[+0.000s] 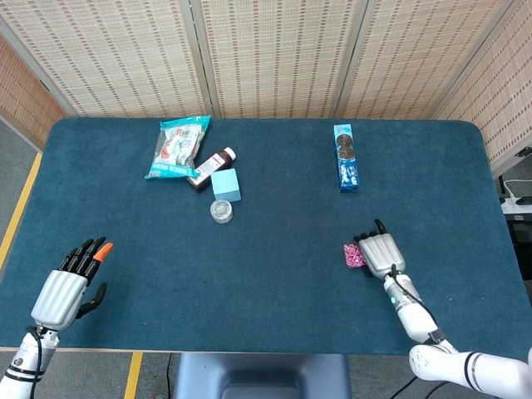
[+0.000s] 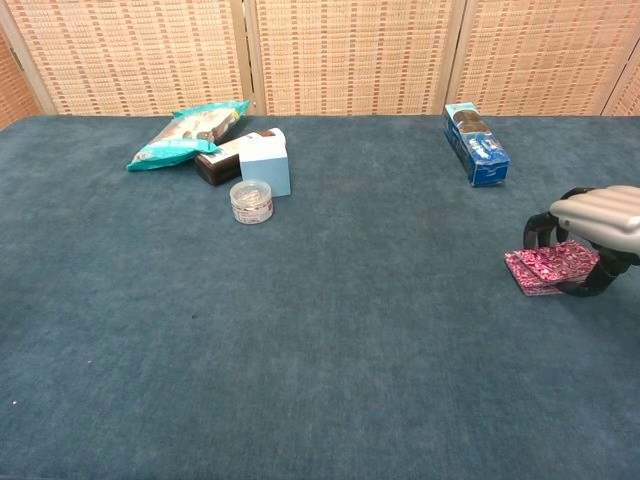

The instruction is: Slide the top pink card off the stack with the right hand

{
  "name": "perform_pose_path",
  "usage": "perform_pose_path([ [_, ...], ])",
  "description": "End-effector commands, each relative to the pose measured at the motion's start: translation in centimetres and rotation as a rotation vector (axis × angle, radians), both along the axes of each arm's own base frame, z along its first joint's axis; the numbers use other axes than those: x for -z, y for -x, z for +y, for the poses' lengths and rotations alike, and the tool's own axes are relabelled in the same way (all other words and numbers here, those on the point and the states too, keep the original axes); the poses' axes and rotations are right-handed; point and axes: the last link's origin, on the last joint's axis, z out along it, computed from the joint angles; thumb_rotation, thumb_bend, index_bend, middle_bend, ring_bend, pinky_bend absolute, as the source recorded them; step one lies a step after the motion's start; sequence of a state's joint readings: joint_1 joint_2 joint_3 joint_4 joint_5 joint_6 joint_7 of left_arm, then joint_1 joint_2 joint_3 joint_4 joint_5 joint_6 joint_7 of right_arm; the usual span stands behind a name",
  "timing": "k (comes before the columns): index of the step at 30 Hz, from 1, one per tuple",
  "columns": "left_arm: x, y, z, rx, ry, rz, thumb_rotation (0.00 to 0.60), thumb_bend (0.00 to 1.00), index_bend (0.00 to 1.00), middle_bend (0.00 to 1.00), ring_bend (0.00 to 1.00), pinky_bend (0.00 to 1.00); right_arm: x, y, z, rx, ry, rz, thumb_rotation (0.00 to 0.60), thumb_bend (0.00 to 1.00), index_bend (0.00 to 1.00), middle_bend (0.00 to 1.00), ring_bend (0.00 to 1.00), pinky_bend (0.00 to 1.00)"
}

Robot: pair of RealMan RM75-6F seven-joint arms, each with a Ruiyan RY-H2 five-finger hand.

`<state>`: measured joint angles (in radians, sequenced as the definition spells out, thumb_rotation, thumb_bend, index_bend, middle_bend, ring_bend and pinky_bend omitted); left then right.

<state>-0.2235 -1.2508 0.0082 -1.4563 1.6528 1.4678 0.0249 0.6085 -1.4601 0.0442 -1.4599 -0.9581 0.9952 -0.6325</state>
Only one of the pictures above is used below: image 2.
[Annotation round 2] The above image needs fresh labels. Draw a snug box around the pink patterned packet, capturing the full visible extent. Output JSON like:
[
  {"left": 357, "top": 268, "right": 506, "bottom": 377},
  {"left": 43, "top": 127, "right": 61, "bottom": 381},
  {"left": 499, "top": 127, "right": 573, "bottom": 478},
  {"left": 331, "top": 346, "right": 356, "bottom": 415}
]
[
  {"left": 504, "top": 251, "right": 594, "bottom": 298},
  {"left": 513, "top": 240, "right": 600, "bottom": 287}
]

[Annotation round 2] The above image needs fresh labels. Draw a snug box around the woven bamboo screen panel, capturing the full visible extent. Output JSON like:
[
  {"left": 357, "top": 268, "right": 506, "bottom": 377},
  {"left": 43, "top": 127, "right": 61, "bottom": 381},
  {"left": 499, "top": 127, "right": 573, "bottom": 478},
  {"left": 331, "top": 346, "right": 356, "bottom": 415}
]
[
  {"left": 602, "top": 64, "right": 640, "bottom": 117},
  {"left": 0, "top": 29, "right": 42, "bottom": 132},
  {"left": 244, "top": 0, "right": 466, "bottom": 117},
  {"left": 0, "top": 0, "right": 256, "bottom": 117},
  {"left": 447, "top": 0, "right": 640, "bottom": 117}
]

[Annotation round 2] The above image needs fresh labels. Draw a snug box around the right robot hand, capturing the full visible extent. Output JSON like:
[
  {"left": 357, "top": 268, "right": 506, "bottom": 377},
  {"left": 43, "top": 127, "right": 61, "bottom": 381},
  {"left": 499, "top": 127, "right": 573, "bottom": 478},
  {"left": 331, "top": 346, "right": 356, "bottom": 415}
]
[{"left": 523, "top": 185, "right": 640, "bottom": 299}]

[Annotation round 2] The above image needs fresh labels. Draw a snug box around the brown medicine bottle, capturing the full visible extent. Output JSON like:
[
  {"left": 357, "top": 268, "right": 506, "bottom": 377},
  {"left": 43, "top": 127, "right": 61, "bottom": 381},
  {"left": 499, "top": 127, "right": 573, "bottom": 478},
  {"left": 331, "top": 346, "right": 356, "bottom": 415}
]
[{"left": 193, "top": 127, "right": 286, "bottom": 187}]

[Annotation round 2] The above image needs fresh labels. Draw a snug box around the blue cookie box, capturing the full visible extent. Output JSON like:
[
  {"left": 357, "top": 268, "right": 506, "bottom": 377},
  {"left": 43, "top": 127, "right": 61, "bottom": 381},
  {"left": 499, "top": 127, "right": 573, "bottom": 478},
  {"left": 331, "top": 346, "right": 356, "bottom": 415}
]
[{"left": 443, "top": 103, "right": 511, "bottom": 189}]

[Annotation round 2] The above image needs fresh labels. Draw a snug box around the blue felt table mat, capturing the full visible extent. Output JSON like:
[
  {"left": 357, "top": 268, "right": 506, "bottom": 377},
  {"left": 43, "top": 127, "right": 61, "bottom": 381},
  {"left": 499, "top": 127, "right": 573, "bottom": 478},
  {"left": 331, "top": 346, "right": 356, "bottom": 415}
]
[{"left": 0, "top": 114, "right": 640, "bottom": 480}]

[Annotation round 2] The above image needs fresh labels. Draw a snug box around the clear round plastic jar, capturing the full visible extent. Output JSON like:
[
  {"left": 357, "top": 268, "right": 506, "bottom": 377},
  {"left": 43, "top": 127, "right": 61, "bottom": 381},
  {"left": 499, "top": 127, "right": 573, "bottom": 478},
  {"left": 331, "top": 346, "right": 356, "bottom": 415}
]
[{"left": 229, "top": 179, "right": 274, "bottom": 226}]

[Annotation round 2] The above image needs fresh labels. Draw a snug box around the teal snack bag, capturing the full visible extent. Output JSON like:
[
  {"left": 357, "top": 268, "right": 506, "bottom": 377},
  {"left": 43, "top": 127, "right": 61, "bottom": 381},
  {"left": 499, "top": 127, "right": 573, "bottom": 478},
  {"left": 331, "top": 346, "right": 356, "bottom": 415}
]
[{"left": 126, "top": 99, "right": 251, "bottom": 173}]

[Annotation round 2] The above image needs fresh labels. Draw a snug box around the light blue cube box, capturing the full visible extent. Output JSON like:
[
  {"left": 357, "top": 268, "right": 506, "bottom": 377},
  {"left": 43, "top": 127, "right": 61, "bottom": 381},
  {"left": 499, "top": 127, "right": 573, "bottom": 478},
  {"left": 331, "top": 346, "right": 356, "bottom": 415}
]
[{"left": 238, "top": 134, "right": 292, "bottom": 198}]

